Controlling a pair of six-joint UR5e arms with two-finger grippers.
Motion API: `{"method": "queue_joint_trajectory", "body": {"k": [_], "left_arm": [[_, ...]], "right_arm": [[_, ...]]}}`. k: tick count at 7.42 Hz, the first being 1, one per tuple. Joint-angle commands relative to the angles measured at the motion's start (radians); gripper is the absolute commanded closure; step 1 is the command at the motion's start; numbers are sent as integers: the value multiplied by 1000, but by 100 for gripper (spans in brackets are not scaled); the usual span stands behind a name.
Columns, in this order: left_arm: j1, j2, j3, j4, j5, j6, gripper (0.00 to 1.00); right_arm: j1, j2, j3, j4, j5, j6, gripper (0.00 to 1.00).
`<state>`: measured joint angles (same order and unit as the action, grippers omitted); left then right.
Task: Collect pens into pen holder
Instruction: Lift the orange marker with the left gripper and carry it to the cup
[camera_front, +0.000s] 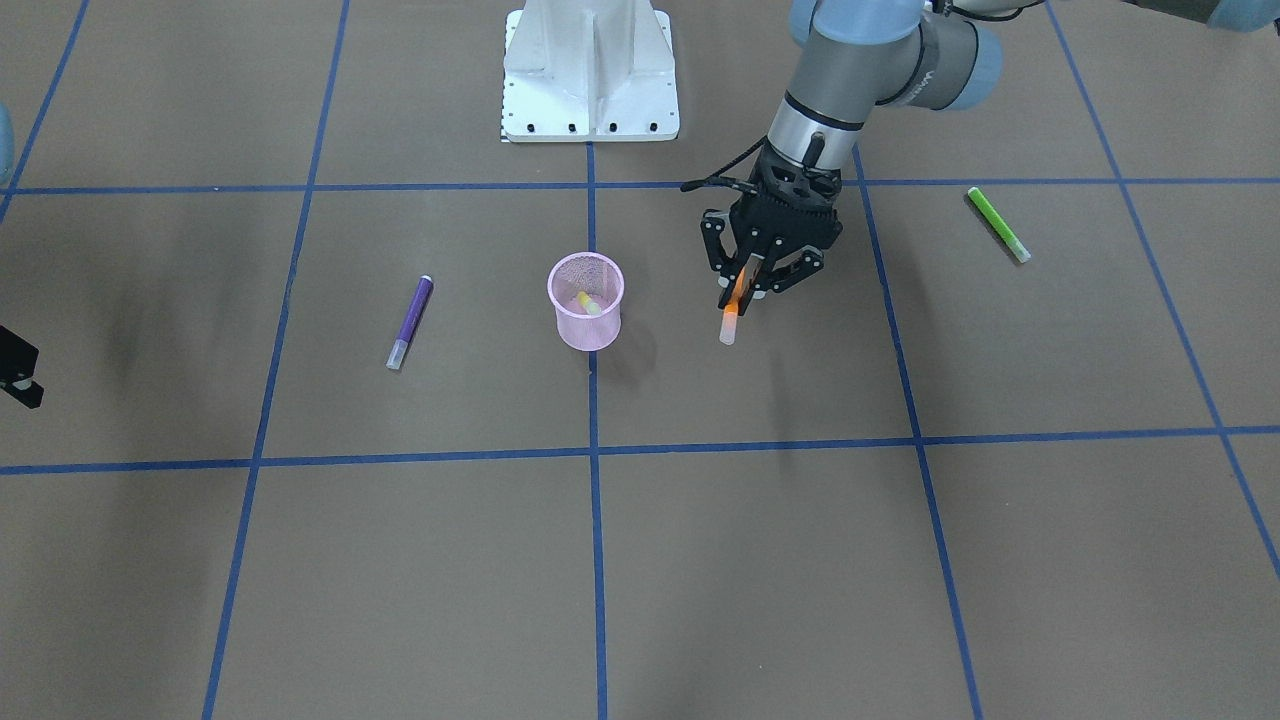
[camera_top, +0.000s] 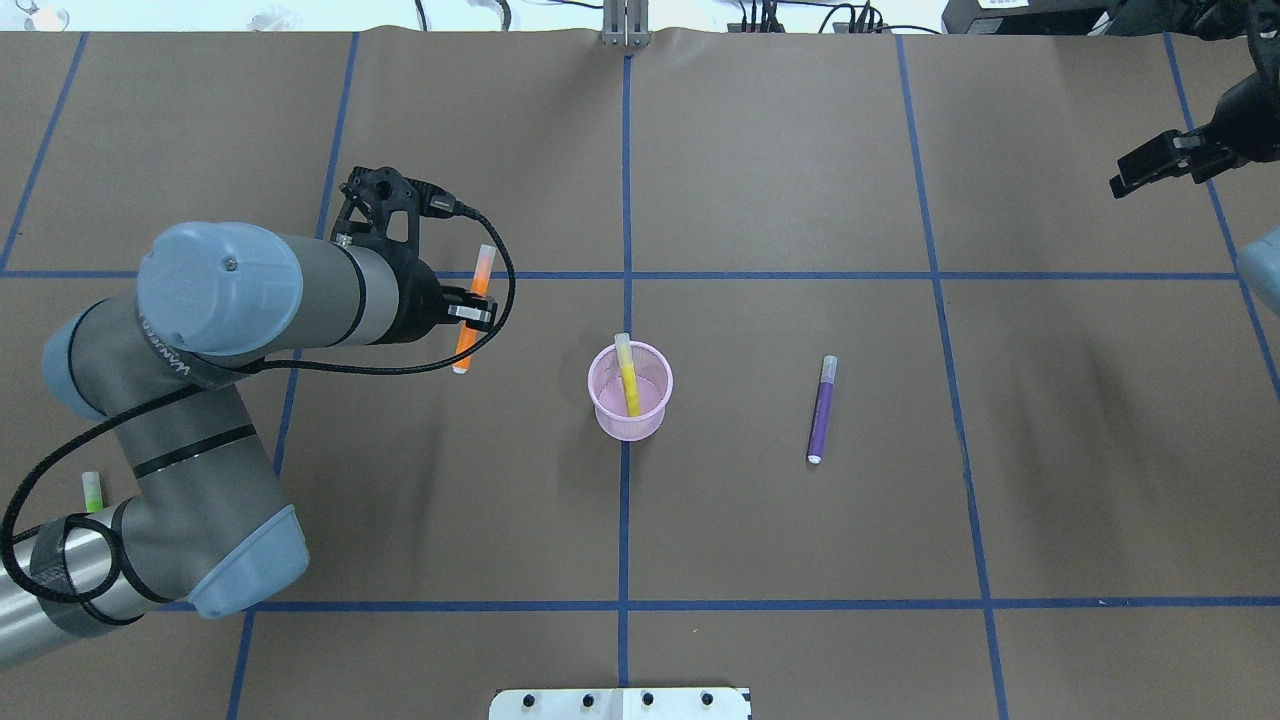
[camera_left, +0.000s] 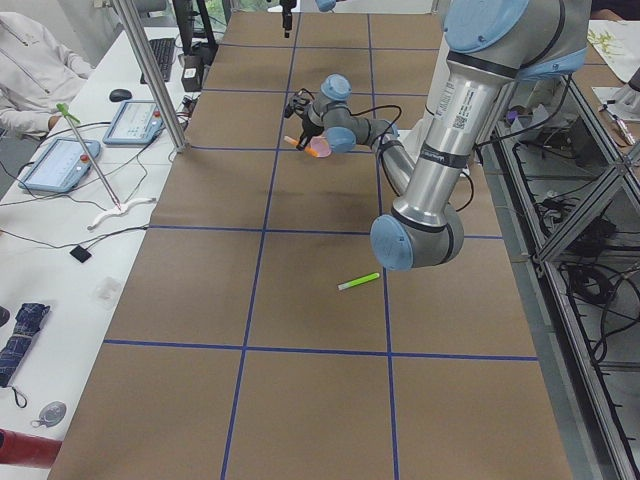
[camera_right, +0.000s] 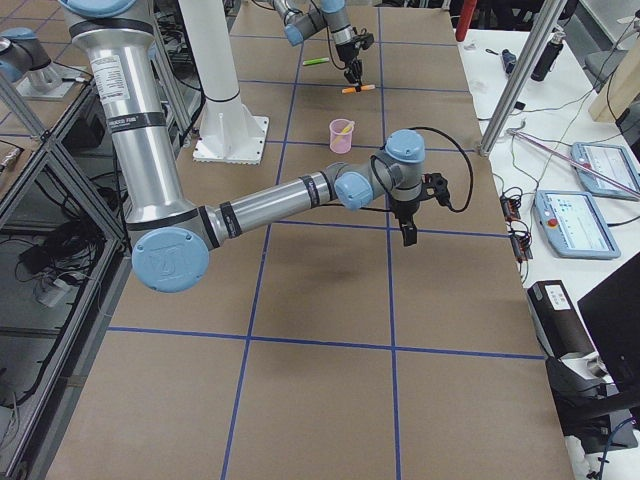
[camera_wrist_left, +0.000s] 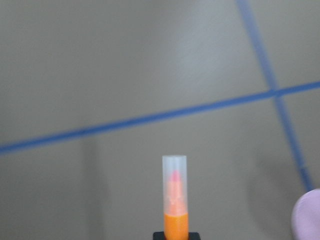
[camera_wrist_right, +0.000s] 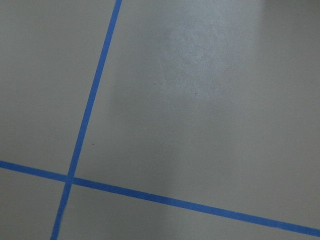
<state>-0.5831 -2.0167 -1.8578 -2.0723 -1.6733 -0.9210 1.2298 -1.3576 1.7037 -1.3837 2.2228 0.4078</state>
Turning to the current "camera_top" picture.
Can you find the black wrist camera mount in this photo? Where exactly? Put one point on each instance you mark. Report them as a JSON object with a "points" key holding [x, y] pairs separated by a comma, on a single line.
{"points": [[373, 197]]}

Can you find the aluminium frame post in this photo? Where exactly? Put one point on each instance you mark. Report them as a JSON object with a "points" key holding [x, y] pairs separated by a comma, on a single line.
{"points": [[625, 23]]}

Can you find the brown paper table mat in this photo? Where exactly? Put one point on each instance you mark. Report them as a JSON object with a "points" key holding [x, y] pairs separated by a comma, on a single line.
{"points": [[1037, 499]]}

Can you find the yellow marker pen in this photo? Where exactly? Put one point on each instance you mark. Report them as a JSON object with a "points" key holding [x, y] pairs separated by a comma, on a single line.
{"points": [[626, 366]]}

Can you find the pink mesh pen holder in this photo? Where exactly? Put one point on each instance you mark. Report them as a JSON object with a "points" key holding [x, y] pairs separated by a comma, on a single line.
{"points": [[656, 383]]}

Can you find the purple marker pen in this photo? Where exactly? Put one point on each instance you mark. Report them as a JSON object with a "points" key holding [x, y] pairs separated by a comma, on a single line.
{"points": [[824, 394]]}

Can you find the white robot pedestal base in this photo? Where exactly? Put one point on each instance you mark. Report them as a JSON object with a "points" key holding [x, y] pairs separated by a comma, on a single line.
{"points": [[696, 702]]}

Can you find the green marker pen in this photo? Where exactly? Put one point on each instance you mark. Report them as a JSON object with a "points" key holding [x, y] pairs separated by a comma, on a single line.
{"points": [[93, 492]]}

